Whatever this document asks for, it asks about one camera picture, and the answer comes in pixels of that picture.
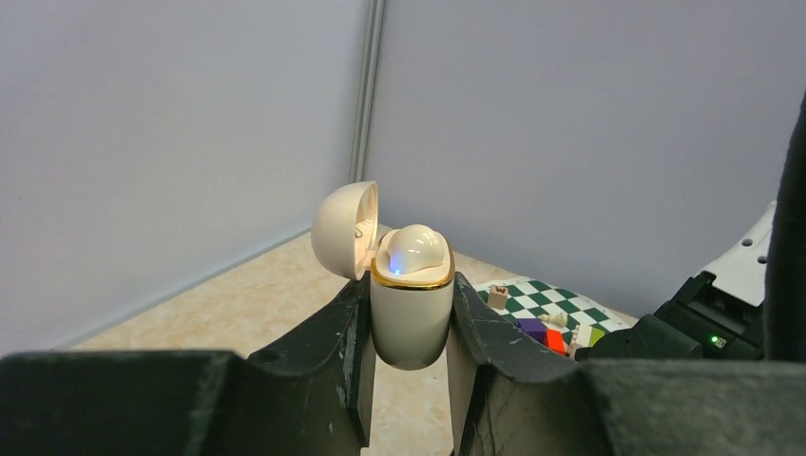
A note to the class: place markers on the purple block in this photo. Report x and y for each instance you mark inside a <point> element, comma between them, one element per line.
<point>534,327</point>

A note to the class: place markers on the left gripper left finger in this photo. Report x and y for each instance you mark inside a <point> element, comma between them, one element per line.
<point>309,392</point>

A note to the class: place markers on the green white chessboard mat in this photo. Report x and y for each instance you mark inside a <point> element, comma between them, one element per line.
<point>530,298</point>

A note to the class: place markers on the green white block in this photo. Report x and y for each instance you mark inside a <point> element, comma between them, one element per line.
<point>584,337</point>

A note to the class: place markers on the white chess piece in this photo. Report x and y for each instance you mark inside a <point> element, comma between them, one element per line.
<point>559,320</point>

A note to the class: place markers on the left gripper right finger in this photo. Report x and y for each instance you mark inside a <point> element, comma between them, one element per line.
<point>510,395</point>

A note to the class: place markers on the red block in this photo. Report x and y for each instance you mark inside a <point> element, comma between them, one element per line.
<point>555,342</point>

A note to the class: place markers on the wooden letter cube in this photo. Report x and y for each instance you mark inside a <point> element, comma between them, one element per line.
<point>498,297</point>

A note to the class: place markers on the beige earbud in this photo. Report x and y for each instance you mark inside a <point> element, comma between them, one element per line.
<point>415,248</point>

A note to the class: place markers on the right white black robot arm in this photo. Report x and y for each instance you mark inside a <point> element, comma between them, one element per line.
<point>754,289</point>

